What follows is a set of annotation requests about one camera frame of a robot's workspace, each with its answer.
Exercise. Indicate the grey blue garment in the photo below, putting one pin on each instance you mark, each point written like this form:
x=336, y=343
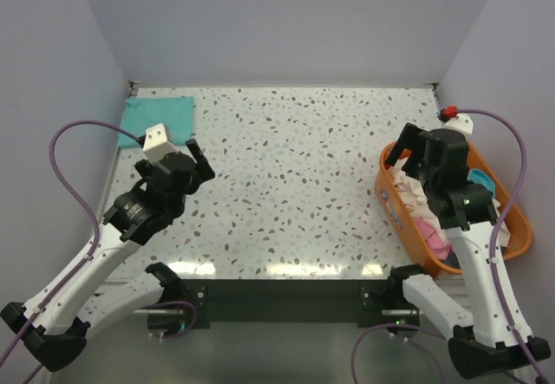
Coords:
x=452, y=261

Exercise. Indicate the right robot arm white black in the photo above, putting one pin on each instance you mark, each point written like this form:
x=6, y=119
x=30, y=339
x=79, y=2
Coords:
x=492, y=336

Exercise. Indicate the light blue t-shirt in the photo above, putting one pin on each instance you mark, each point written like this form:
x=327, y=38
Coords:
x=479, y=177

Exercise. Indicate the pink t-shirt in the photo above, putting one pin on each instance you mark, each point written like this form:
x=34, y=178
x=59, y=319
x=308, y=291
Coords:
x=434, y=237

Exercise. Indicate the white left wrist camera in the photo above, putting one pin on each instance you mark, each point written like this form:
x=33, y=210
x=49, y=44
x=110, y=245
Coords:
x=158, y=143

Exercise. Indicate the orange plastic basket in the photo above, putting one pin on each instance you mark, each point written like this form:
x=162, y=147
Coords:
x=491, y=229

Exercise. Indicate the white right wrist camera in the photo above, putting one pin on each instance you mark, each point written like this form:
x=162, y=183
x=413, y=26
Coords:
x=461, y=123

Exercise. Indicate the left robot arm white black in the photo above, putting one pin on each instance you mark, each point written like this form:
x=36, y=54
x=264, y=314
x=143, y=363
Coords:
x=50, y=324

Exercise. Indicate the white coca-cola t-shirt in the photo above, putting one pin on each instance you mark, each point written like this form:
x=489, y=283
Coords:
x=410, y=192

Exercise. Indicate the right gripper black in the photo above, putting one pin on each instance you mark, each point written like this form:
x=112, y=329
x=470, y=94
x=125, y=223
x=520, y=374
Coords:
x=412, y=138

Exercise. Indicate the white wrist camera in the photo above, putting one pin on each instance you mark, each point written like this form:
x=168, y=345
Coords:
x=158, y=143
x=461, y=123

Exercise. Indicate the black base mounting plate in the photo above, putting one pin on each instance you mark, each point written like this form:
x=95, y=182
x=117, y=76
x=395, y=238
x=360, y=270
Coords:
x=365, y=303

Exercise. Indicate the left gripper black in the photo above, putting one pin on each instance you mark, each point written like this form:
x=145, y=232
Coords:
x=202, y=165

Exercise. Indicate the folded teal t-shirt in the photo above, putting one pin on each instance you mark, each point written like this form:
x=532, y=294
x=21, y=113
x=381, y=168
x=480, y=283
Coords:
x=176, y=113

